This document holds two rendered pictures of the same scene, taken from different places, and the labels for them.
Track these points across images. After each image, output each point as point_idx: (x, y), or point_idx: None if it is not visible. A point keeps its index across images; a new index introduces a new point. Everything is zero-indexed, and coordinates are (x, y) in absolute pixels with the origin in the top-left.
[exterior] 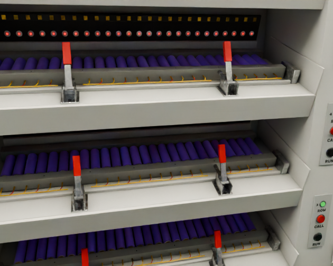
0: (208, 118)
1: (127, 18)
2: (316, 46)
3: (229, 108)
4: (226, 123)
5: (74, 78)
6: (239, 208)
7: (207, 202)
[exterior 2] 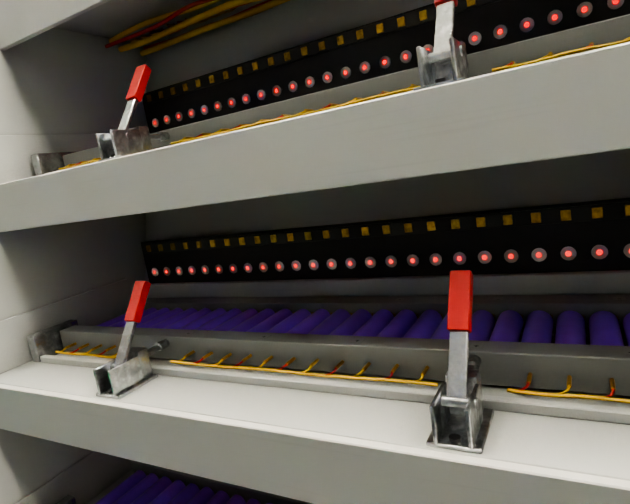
0: (373, 166)
1: (319, 46)
2: None
3: (432, 123)
4: (594, 271)
5: (143, 126)
6: None
7: (377, 457)
